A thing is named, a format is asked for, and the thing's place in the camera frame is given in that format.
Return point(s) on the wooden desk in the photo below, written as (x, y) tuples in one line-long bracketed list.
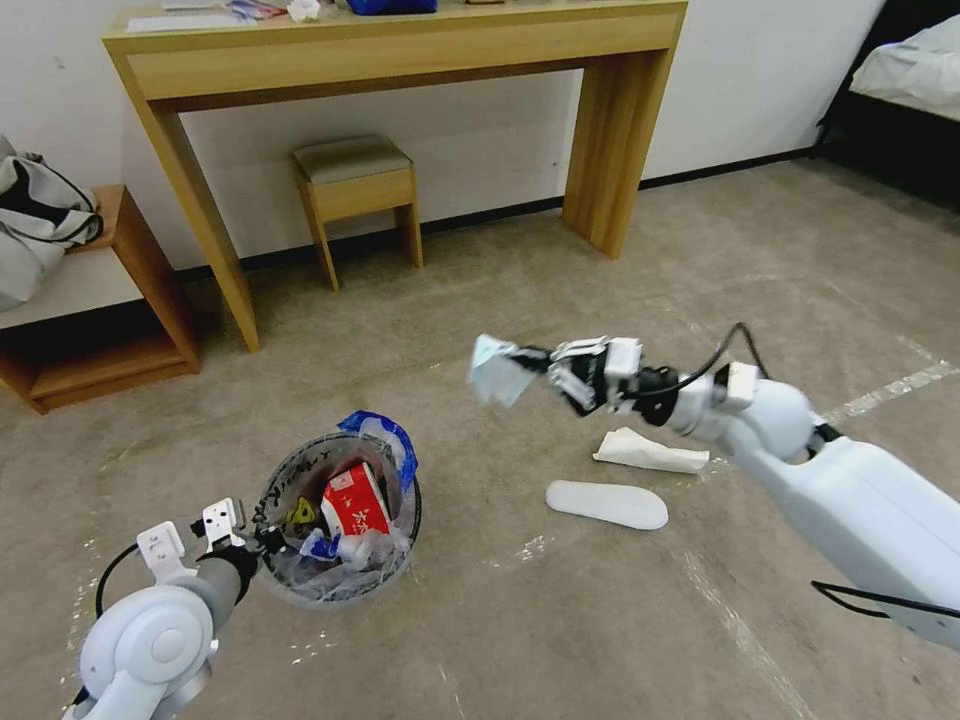
[(375, 56)]

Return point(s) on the blue white plastic packet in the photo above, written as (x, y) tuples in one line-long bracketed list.
[(390, 442)]

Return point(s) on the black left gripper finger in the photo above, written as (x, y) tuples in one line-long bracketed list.
[(271, 553), (262, 534)]

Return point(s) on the wooden stool grey cushion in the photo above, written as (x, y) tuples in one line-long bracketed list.
[(352, 161)]

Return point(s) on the crumpled white paper tissue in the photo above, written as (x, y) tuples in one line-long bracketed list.
[(649, 450)]

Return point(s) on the yellow black small item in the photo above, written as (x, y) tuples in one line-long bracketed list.
[(304, 514)]

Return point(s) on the low wooden bench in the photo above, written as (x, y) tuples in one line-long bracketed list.
[(146, 277)]

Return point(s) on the crumpled white blue plastic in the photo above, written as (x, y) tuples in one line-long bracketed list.
[(352, 549)]

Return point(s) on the round clear trash bin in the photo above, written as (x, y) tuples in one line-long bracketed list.
[(289, 465)]

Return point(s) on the white bed sheet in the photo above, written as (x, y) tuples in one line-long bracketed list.
[(915, 67)]

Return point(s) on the grey cloth bag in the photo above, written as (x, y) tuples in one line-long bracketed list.
[(30, 225)]

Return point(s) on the black bed frame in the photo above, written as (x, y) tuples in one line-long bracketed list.
[(885, 142)]

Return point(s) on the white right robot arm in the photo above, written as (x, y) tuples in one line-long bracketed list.
[(862, 495)]

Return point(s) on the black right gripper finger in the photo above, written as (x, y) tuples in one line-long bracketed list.
[(577, 349), (576, 390)]

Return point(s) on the white shoe insole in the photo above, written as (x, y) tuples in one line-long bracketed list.
[(607, 505)]

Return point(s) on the red white carton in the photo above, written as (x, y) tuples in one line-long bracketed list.
[(352, 499)]

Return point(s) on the clear plastic bin liner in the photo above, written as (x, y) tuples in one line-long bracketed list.
[(330, 589)]

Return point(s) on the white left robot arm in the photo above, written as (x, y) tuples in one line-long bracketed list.
[(150, 637)]

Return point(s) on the white paper sheets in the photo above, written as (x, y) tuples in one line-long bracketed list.
[(187, 22)]

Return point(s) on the red blue printed packet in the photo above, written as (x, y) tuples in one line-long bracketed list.
[(255, 9)]

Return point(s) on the blue item on desk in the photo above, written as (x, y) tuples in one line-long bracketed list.
[(390, 4)]

